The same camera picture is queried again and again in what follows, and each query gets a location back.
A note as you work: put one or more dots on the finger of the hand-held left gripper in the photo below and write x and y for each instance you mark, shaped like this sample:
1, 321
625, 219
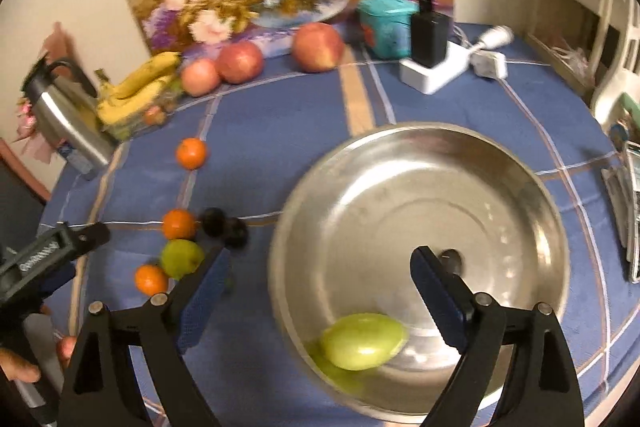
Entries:
87, 236

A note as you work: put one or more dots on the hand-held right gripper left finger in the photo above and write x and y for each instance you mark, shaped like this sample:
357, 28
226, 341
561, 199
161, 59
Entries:
205, 292

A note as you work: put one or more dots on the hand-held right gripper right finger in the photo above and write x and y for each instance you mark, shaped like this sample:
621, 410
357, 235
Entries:
440, 297

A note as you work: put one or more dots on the small green pear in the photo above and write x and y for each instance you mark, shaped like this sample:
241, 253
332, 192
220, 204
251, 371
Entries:
181, 258

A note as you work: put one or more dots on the orange tangerine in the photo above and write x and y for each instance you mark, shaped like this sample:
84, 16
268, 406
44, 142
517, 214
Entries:
191, 153
151, 280
179, 224

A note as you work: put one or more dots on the dark purple plum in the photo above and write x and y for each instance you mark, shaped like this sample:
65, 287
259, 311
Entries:
236, 233
213, 222

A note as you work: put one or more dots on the large green pear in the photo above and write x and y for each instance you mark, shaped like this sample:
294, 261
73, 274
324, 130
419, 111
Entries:
362, 339

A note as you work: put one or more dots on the stainless steel bowl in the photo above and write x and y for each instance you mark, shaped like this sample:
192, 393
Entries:
400, 207

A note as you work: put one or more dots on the person's left hand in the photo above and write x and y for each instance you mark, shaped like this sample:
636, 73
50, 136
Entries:
20, 368

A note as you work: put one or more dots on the pink flower decoration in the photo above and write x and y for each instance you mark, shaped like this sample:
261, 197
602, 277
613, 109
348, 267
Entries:
30, 132

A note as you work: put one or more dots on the stainless steel kettle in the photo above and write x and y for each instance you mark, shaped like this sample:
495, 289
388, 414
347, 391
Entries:
65, 117

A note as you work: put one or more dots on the yellow banana bunch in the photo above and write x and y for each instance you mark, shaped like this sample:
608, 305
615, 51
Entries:
135, 92

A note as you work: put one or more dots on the blue plaid tablecloth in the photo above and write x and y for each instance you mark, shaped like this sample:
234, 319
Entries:
280, 142

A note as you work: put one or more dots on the small pale red apple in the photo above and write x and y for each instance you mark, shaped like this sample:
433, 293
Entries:
201, 77

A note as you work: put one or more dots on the black phone on white charger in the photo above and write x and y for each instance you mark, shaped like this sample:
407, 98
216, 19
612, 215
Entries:
430, 77

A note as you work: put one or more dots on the medium red apple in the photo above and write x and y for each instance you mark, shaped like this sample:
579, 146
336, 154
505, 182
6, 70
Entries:
240, 62

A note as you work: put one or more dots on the white plug adapter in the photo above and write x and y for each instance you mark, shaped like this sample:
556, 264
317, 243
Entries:
490, 64

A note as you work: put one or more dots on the black power adapter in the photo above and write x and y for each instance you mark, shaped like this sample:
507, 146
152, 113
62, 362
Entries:
429, 37

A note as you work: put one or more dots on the white cylindrical charger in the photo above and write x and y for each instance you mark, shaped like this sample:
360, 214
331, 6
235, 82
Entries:
495, 38

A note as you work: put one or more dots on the large red apple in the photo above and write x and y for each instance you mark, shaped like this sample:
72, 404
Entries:
317, 47

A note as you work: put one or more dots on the teal tin box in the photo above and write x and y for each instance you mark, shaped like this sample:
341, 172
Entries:
387, 27

